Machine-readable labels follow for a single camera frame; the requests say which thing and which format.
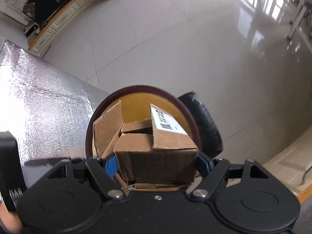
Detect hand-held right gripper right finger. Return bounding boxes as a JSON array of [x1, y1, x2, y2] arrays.
[[191, 152, 271, 199]]

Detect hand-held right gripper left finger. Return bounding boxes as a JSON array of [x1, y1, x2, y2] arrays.
[[46, 155, 125, 199]]

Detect brown paper bag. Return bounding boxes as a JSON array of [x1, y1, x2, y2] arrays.
[[93, 99, 199, 191]]

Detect round wooden trash bin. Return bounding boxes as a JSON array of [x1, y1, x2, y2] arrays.
[[86, 85, 203, 191]]

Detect beige low cabinet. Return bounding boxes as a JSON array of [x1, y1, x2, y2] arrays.
[[263, 136, 312, 206]]

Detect cream low drawer cabinet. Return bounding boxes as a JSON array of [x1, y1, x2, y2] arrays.
[[28, 0, 115, 56]]

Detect black lettered sign board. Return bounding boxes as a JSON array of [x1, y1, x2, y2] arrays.
[[24, 0, 76, 37]]

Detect white metal rack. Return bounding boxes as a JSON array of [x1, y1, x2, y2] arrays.
[[286, 0, 312, 39]]

